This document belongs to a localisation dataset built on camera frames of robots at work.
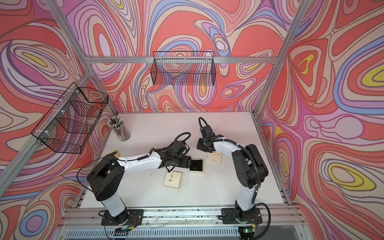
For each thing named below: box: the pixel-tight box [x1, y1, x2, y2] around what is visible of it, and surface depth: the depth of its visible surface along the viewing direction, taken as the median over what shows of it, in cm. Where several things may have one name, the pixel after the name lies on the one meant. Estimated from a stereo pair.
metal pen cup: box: [107, 115, 131, 142], surface depth 95 cm
